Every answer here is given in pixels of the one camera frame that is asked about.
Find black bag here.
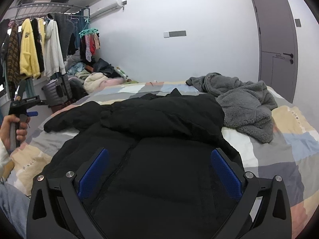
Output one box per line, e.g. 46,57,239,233
93,58,117,77

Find metal clothes rack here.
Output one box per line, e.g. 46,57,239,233
10,1,91,23

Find dark grey hanging garment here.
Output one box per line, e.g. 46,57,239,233
47,12,76,60

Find bed with checkered quilt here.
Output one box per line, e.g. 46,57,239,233
10,80,319,239

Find green clip hanger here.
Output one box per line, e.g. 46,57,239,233
78,20,100,37

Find grey fleece robe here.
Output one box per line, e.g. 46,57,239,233
186,72,278,143

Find black hanging garment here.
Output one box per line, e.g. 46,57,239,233
31,17,46,72

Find person's blue jeans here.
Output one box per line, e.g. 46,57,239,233
0,183,32,239

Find white hoodie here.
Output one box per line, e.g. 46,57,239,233
43,20,66,77

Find grey suitcase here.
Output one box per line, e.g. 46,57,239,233
41,75,71,107

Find grey door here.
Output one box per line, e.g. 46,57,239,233
250,0,299,104

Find black padded jacket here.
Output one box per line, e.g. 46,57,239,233
41,88,243,239

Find person's left forearm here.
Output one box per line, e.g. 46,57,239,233
0,139,15,183

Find hanging small garments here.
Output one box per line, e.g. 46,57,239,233
80,32,101,63

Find pile of mixed clothes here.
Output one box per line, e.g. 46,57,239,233
65,55,86,80

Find teal hanging garment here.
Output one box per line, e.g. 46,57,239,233
25,78,36,98

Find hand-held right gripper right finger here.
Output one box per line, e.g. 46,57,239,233
210,147,292,239

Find white green box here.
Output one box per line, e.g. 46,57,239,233
116,66,128,79

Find white air conditioner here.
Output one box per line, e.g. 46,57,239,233
88,0,127,20

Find yellow fleece jacket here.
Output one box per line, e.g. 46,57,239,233
19,19,41,79

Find pink plush garment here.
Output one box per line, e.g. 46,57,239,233
105,77,125,88

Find brown patterned garment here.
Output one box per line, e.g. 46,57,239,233
5,22,23,90

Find person's left hand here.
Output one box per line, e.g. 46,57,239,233
0,116,29,152

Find grey wall socket panel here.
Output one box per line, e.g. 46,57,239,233
164,30,186,38

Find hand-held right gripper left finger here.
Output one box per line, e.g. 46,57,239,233
26,147,110,239

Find cream plush coat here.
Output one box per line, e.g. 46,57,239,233
83,73,109,92

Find black luggage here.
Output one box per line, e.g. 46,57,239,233
68,78,87,100

